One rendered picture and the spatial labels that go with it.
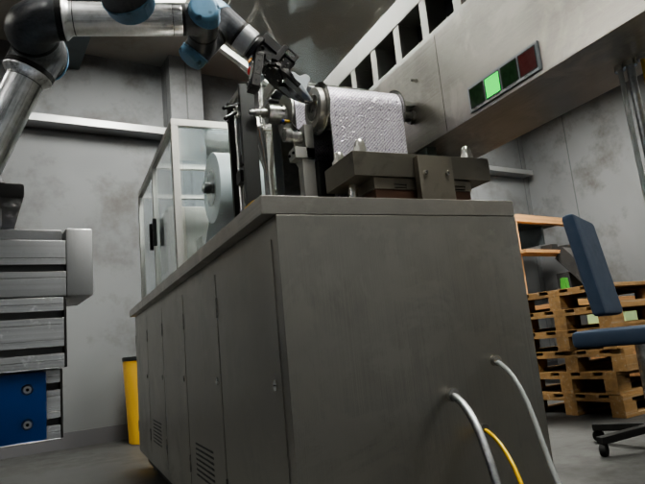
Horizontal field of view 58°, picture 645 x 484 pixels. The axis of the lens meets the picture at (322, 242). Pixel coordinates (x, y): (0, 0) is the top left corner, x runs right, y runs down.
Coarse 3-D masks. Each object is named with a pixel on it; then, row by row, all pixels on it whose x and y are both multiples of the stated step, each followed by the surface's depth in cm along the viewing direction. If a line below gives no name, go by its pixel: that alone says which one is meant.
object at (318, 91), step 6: (312, 90) 163; (318, 90) 159; (318, 96) 159; (324, 96) 158; (318, 102) 159; (324, 102) 158; (306, 108) 166; (318, 108) 159; (324, 108) 158; (306, 114) 167; (318, 114) 159; (324, 114) 159; (306, 120) 167; (318, 120) 159; (312, 126) 163; (318, 126) 161; (330, 126) 162
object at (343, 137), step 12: (336, 132) 157; (348, 132) 159; (360, 132) 160; (372, 132) 162; (384, 132) 163; (396, 132) 165; (336, 144) 156; (348, 144) 158; (372, 144) 161; (384, 144) 163; (396, 144) 164
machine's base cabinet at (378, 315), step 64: (256, 256) 127; (320, 256) 119; (384, 256) 125; (448, 256) 132; (512, 256) 140; (192, 320) 191; (256, 320) 128; (320, 320) 116; (384, 320) 122; (448, 320) 129; (512, 320) 136; (192, 384) 192; (256, 384) 128; (320, 384) 113; (384, 384) 119; (448, 384) 125; (512, 384) 132; (192, 448) 193; (256, 448) 129; (320, 448) 111; (384, 448) 116; (448, 448) 122; (512, 448) 129
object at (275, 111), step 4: (268, 104) 184; (272, 104) 184; (268, 108) 183; (272, 108) 182; (276, 108) 183; (280, 108) 184; (284, 108) 184; (272, 112) 182; (276, 112) 183; (280, 112) 183; (284, 112) 184; (268, 116) 184; (272, 116) 182; (276, 116) 183; (280, 116) 184; (284, 116) 184; (268, 120) 184; (272, 120) 183; (276, 120) 184; (280, 120) 184; (276, 124) 186; (280, 124) 186; (284, 124) 186
